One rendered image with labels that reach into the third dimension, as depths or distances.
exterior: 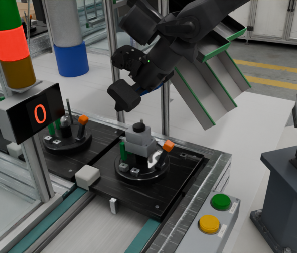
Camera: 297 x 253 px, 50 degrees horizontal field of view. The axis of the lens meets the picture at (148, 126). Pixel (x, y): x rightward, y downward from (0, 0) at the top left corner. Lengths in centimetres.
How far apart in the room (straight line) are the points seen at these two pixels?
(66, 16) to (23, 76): 101
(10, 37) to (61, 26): 103
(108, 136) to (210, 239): 44
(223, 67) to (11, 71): 74
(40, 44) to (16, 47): 148
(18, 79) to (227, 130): 78
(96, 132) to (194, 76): 34
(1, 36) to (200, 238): 51
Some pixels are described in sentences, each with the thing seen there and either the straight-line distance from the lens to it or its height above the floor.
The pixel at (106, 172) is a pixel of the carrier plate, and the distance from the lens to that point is 81.
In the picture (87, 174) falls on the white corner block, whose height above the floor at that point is 99.
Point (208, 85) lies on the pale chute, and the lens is 100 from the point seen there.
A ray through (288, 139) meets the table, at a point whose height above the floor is 86.
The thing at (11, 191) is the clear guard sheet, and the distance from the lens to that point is 72.
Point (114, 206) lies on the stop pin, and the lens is 74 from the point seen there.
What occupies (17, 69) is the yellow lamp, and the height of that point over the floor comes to 130.
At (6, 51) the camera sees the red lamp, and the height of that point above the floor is 133.
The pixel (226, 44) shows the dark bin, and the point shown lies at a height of 121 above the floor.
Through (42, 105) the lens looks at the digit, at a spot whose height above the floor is 122.
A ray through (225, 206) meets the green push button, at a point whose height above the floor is 97.
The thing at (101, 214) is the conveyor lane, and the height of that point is 92.
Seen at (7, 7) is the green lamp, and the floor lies 139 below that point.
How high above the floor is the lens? 149
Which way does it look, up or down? 33 degrees down
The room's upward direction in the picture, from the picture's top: 3 degrees counter-clockwise
